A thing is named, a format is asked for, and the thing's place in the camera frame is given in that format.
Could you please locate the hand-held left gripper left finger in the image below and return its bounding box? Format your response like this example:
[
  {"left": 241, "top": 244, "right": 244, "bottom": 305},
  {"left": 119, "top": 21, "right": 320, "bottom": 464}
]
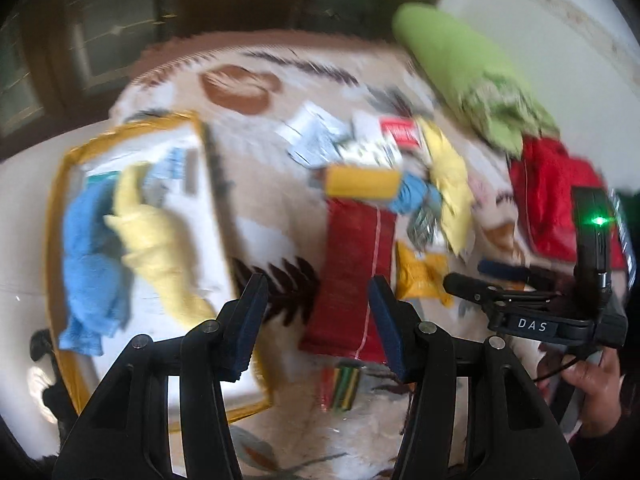
[{"left": 52, "top": 273, "right": 271, "bottom": 480}]

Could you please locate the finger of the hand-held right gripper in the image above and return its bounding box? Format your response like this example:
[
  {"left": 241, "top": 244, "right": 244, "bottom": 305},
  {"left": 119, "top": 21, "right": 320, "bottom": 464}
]
[
  {"left": 477, "top": 258, "right": 553, "bottom": 283},
  {"left": 443, "top": 272, "right": 508, "bottom": 308}
]

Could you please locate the large yellow towel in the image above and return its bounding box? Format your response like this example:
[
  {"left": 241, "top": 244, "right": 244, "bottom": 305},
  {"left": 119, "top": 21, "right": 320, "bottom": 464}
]
[{"left": 417, "top": 117, "right": 476, "bottom": 253}]

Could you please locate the white paper packet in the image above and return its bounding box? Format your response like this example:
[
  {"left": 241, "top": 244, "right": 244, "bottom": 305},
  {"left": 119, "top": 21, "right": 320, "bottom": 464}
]
[{"left": 275, "top": 101, "right": 351, "bottom": 167}]

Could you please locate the red towel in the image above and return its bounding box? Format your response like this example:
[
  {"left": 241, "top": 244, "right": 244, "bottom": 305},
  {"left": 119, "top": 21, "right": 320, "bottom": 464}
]
[{"left": 299, "top": 199, "right": 398, "bottom": 362}]

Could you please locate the green rolled pillow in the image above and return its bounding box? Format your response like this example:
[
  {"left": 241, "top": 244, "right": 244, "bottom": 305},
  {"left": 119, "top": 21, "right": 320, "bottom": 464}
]
[{"left": 391, "top": 2, "right": 558, "bottom": 153}]

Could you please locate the small blue cloth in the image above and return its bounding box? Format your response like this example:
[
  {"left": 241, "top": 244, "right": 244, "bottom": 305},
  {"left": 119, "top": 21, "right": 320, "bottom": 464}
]
[{"left": 387, "top": 172, "right": 443, "bottom": 215}]

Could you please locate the yellow snack packet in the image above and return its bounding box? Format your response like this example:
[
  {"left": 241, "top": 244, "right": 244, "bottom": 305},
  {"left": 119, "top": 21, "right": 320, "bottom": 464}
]
[{"left": 395, "top": 241, "right": 455, "bottom": 308}]

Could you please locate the person's right hand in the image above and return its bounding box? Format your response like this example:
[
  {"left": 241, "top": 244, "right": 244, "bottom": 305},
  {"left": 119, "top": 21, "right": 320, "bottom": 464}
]
[{"left": 561, "top": 346, "right": 625, "bottom": 438}]

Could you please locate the wooden glass door cabinet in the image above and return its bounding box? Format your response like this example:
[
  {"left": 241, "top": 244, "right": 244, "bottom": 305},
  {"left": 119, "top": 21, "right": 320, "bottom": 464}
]
[{"left": 0, "top": 0, "right": 443, "bottom": 148}]

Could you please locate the small yellow towel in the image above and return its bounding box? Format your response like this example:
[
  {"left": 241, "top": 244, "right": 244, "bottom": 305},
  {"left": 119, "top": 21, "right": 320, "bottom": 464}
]
[{"left": 102, "top": 162, "right": 217, "bottom": 322}]

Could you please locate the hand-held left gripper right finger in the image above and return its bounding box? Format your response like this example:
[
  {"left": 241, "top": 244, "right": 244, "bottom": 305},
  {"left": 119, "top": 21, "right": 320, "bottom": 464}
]
[{"left": 367, "top": 275, "right": 582, "bottom": 480}]

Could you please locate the blue towel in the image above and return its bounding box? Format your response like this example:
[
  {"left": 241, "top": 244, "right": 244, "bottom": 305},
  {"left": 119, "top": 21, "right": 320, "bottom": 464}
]
[{"left": 57, "top": 180, "right": 132, "bottom": 357}]

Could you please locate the clear zip bag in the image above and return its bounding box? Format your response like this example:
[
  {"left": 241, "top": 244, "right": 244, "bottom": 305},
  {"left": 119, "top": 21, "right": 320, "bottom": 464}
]
[{"left": 406, "top": 195, "right": 446, "bottom": 250}]

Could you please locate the person's black shoe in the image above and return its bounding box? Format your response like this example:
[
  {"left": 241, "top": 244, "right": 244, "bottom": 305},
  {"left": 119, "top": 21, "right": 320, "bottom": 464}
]
[{"left": 29, "top": 329, "right": 81, "bottom": 441}]

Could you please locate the red and white packet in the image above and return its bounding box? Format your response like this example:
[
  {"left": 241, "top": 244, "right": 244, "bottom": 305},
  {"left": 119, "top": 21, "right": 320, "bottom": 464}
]
[{"left": 378, "top": 116, "right": 421, "bottom": 150}]

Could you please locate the leaf printed blanket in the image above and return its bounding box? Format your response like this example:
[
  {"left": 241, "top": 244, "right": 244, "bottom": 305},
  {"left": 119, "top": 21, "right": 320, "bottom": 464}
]
[{"left": 107, "top": 30, "right": 640, "bottom": 480}]

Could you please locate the red garment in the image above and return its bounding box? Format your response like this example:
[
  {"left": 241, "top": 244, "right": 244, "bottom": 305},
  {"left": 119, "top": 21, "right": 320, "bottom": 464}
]
[{"left": 507, "top": 136, "right": 626, "bottom": 268}]

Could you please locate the person's right forearm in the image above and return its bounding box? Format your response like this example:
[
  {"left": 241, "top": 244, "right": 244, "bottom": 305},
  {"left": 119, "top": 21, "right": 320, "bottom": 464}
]
[{"left": 567, "top": 412, "right": 640, "bottom": 480}]

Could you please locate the yellow roll packet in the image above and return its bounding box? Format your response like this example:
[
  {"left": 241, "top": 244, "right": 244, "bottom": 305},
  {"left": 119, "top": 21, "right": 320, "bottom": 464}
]
[{"left": 322, "top": 165, "right": 403, "bottom": 202}]

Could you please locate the coloured pen packet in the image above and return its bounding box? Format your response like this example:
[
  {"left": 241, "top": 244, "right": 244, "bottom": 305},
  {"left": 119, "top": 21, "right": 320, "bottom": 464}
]
[{"left": 320, "top": 366, "right": 362, "bottom": 413}]

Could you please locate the yellow taped foam box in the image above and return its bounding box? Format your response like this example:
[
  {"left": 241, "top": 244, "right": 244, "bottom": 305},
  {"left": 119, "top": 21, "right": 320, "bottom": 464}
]
[{"left": 44, "top": 110, "right": 275, "bottom": 435}]

